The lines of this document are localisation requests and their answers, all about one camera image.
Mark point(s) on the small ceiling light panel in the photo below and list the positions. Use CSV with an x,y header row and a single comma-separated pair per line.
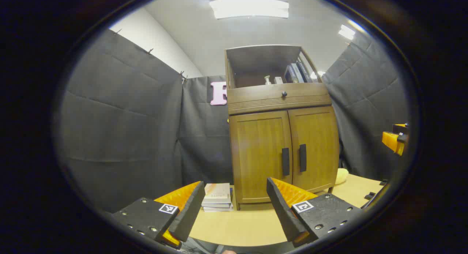
x,y
346,32

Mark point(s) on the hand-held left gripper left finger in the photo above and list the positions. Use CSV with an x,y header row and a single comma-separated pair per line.
x,y
188,213

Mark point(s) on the black backdrop cloth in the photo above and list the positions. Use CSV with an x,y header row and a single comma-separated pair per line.
x,y
120,129

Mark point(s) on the wooden drawer with black knob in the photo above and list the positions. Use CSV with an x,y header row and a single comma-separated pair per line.
x,y
256,98

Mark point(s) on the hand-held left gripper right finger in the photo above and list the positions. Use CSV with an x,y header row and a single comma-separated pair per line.
x,y
281,213

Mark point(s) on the wooden shoe cabinet door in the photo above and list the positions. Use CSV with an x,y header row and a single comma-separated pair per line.
x,y
257,155
320,144

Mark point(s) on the large ceiling light panel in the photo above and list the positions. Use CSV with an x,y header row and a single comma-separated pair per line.
x,y
248,8

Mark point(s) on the wooden double-door shoe cabinet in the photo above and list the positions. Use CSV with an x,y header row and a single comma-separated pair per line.
x,y
278,100

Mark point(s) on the small white box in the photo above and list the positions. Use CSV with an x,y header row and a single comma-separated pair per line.
x,y
278,80

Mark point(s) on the small white pump bottle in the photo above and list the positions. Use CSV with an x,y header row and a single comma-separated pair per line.
x,y
268,80

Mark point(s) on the beige cover book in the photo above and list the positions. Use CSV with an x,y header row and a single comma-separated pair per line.
x,y
217,192

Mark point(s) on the thin white book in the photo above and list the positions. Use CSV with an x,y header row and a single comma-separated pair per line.
x,y
216,205
218,209

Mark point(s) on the dark blue book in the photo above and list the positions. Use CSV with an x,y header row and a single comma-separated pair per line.
x,y
287,74

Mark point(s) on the grey spine book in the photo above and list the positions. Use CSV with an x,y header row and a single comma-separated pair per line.
x,y
297,73

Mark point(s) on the pale yellow soft object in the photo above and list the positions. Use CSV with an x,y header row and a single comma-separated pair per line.
x,y
341,176

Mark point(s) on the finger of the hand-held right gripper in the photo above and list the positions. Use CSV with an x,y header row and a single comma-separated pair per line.
x,y
393,141

